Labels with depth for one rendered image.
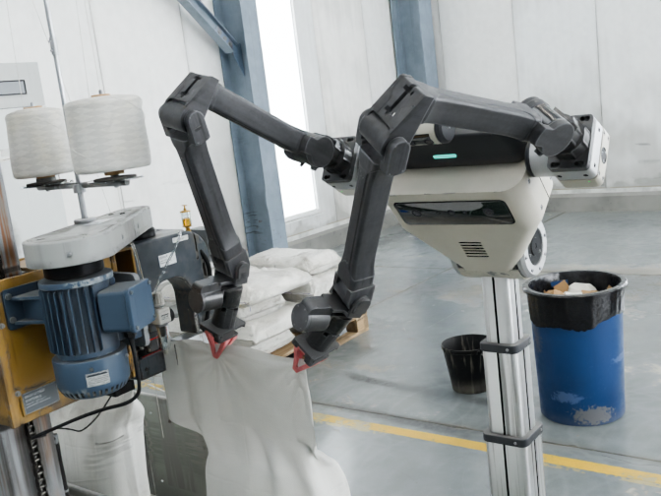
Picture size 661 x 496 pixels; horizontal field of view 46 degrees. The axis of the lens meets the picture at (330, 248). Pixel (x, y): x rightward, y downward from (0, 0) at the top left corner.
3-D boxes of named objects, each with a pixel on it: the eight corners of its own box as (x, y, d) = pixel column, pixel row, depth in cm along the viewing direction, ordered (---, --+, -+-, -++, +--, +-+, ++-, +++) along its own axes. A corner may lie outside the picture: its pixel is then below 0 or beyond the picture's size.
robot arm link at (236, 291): (249, 284, 183) (234, 274, 187) (225, 289, 178) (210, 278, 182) (243, 310, 186) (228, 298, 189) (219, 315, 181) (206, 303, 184)
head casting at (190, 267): (219, 325, 211) (204, 217, 206) (150, 354, 192) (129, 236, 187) (148, 318, 229) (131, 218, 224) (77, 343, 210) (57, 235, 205)
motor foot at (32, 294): (82, 318, 166) (75, 279, 165) (32, 335, 157) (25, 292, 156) (57, 315, 172) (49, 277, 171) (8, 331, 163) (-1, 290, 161)
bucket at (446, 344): (508, 381, 433) (505, 336, 429) (484, 401, 410) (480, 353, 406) (460, 375, 451) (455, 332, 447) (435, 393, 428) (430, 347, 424)
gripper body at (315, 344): (288, 342, 164) (306, 320, 160) (317, 329, 173) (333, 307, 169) (309, 365, 162) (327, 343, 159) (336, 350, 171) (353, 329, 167)
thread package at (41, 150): (90, 171, 186) (77, 100, 183) (36, 180, 175) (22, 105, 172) (53, 174, 195) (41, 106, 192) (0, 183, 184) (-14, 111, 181)
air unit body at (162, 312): (180, 350, 192) (170, 289, 190) (165, 356, 189) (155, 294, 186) (168, 348, 195) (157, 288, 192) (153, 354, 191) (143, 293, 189)
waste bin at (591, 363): (648, 397, 389) (641, 271, 378) (616, 439, 349) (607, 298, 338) (554, 386, 418) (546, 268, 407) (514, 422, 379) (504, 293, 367)
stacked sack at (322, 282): (369, 279, 559) (366, 259, 556) (310, 304, 506) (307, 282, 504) (321, 277, 586) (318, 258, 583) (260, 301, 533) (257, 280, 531)
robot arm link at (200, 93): (205, 65, 155) (175, 59, 162) (180, 129, 155) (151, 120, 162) (338, 142, 189) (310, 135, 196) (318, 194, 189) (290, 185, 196)
